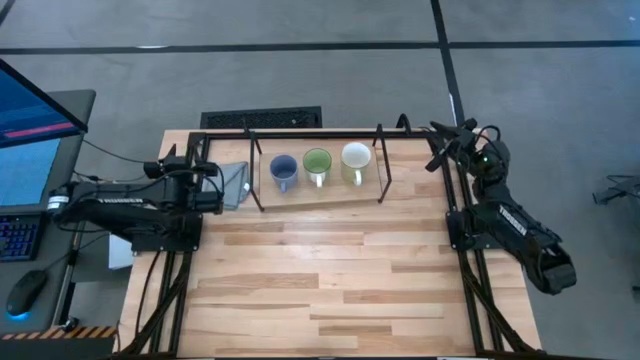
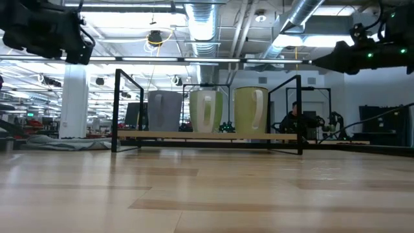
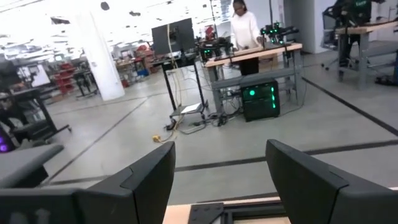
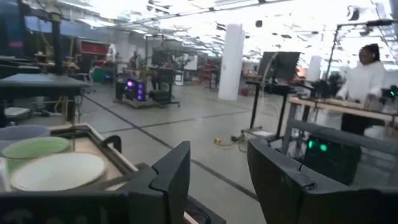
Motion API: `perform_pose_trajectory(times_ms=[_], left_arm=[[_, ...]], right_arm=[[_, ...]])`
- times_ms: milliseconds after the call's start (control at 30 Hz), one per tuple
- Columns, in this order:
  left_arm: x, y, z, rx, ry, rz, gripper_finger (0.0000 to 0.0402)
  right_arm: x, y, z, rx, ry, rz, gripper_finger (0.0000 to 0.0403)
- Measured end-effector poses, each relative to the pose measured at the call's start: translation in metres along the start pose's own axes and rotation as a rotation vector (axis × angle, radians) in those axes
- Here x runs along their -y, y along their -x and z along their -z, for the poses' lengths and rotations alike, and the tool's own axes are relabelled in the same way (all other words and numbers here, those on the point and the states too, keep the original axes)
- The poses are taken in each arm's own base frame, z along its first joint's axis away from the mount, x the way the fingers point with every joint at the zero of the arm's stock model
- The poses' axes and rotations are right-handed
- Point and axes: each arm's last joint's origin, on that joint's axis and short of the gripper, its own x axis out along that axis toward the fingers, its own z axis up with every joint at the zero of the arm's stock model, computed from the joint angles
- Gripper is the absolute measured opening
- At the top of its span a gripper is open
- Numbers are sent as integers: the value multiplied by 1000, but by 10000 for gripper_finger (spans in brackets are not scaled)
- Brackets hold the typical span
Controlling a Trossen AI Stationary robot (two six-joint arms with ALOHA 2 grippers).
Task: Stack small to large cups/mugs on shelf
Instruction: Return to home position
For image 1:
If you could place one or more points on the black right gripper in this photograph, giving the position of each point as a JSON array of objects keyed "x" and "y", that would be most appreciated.
[{"x": 465, "y": 145}]

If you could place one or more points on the black computer mouse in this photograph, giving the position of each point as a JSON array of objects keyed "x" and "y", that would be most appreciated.
[{"x": 25, "y": 292}]

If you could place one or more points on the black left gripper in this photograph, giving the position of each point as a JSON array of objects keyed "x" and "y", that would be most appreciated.
[{"x": 180, "y": 167}]

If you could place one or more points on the white mug green inside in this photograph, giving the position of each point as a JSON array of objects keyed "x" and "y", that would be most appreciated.
[{"x": 317, "y": 162}]

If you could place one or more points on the black framed computer monitor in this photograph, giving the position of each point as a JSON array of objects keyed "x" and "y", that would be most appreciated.
[{"x": 25, "y": 110}]

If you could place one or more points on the grey computer desk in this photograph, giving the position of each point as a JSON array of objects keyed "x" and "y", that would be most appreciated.
[{"x": 47, "y": 250}]

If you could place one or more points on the grey framed computer monitor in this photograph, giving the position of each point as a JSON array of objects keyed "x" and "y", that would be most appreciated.
[{"x": 30, "y": 175}]

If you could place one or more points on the wooden shelf black metal frame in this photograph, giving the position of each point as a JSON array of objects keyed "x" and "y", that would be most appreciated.
[{"x": 325, "y": 195}]

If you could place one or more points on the grey folded cloth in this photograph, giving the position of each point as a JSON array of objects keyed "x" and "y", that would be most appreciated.
[{"x": 232, "y": 180}]

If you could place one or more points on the backlit black keyboard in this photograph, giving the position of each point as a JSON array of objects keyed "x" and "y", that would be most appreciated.
[{"x": 17, "y": 237}]

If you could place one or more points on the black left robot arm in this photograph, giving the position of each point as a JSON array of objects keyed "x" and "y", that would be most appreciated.
[{"x": 120, "y": 202}]

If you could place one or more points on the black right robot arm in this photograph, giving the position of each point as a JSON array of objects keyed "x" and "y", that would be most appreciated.
[{"x": 520, "y": 232}]

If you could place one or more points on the white box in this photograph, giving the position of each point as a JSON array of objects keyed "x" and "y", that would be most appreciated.
[{"x": 121, "y": 252}]

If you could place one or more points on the black aluminium table frame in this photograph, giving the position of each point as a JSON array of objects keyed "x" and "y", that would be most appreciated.
[{"x": 320, "y": 134}]

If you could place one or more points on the black floor vent grille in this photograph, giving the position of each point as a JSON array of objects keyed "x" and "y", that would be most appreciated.
[{"x": 260, "y": 118}]

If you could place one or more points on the blue-grey mug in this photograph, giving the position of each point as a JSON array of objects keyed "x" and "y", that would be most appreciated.
[{"x": 283, "y": 170}]

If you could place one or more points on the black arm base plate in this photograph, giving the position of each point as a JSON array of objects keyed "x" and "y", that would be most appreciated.
[
  {"x": 457, "y": 235},
  {"x": 165, "y": 244}
]

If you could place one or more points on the hazard striped black platform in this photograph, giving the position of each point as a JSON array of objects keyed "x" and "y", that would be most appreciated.
[{"x": 65, "y": 345}]

